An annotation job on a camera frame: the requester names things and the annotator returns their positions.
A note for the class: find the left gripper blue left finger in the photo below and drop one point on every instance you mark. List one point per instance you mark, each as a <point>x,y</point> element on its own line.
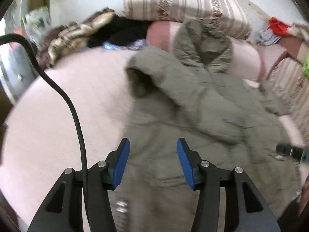
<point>61,210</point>

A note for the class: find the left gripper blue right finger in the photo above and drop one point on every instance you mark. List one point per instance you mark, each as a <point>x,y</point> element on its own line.
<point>245,209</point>

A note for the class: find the olive green padded jacket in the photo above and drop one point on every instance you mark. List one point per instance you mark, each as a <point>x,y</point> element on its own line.
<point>189,94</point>

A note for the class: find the pink bed mattress cover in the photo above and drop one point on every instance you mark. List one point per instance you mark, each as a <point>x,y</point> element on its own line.
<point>41,140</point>

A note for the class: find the striped floral side cushion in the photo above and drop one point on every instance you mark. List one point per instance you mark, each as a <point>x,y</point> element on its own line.
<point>288,83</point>

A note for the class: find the green cloth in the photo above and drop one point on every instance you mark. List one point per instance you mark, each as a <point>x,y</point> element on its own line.
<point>305,68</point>

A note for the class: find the pink bolster cushion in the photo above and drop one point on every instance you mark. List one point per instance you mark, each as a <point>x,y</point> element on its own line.
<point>246,61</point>

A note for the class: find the grey lilac cloth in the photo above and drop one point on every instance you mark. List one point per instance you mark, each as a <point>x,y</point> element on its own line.
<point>267,37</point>

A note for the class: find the red cloth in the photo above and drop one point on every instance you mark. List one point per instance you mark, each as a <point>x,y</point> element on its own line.
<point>278,27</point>

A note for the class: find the brown beige patterned blanket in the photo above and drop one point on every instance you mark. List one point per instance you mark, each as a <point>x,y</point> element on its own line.
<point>65,40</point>

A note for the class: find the blue plastic bag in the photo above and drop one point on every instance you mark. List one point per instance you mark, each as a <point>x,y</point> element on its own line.
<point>136,45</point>

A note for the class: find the black garment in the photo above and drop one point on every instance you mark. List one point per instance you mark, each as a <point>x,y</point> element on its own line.
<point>120,31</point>

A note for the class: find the striped floral pillow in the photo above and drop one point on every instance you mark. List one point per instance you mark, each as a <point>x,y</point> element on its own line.
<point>226,15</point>

